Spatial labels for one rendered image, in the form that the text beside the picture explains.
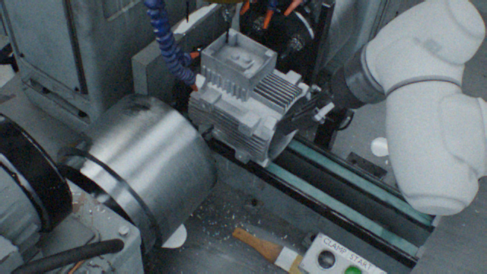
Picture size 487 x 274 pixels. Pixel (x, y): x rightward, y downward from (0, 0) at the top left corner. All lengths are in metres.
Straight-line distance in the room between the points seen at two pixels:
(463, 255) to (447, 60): 0.69
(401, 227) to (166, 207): 0.56
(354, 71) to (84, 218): 0.46
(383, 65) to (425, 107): 0.10
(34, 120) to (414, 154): 1.03
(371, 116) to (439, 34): 0.81
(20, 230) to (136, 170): 0.25
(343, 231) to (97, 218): 0.55
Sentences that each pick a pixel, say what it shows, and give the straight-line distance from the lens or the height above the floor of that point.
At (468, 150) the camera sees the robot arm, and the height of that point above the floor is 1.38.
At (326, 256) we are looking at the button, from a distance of 0.91.
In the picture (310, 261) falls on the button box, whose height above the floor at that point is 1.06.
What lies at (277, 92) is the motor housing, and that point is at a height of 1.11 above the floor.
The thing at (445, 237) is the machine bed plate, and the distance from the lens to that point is 1.35.
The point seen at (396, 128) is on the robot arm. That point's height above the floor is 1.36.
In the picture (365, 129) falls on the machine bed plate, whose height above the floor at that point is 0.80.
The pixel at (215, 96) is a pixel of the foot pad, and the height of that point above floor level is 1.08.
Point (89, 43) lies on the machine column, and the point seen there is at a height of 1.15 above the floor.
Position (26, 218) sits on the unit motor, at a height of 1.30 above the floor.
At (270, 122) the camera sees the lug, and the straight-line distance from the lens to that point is 1.04.
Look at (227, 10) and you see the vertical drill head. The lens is 0.98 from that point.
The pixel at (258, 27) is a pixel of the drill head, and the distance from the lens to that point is 1.28.
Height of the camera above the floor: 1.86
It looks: 50 degrees down
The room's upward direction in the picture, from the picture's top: 8 degrees clockwise
